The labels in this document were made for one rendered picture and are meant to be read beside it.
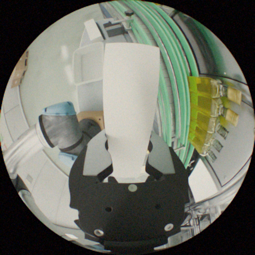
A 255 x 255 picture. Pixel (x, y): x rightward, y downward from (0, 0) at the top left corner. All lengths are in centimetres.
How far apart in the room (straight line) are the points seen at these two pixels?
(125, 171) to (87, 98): 43
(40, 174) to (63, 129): 331
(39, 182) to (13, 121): 215
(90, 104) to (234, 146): 76
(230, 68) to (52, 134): 63
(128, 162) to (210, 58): 51
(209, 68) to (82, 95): 69
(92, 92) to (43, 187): 348
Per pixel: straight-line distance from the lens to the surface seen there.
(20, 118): 362
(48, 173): 362
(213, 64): 46
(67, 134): 26
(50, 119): 25
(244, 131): 40
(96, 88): 48
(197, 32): 52
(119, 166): 16
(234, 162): 47
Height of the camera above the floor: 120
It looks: 61 degrees down
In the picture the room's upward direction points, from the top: 177 degrees clockwise
